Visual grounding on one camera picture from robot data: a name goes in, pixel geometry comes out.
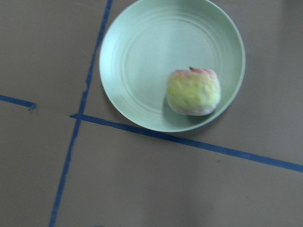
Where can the pink-yellow peach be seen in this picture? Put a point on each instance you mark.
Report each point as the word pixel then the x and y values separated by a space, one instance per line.
pixel 195 92

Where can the green plate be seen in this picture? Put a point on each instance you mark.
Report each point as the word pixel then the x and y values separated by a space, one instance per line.
pixel 152 38

